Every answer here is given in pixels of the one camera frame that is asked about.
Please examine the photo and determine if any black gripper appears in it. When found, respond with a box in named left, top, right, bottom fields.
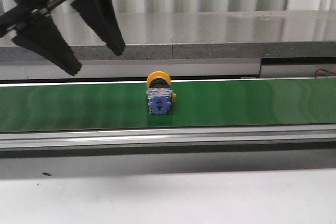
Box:
left=1, top=0, right=125, bottom=76

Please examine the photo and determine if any yellow blue push button switch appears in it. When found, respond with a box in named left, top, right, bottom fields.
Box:
left=146, top=71, right=176, bottom=115

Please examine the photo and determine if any white cabinet panel under counter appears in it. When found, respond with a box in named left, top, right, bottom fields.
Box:
left=1, top=57, right=335, bottom=80

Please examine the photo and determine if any grey stone counter slab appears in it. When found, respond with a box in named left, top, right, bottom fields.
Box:
left=0, top=10, right=336, bottom=62

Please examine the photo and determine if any green conveyor belt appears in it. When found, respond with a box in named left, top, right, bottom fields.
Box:
left=1, top=78, right=335, bottom=132

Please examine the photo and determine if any aluminium conveyor frame rail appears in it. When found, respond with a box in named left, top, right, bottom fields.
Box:
left=1, top=124, right=335, bottom=158

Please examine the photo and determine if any red orange wire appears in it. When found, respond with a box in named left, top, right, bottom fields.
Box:
left=314, top=69, right=336, bottom=79

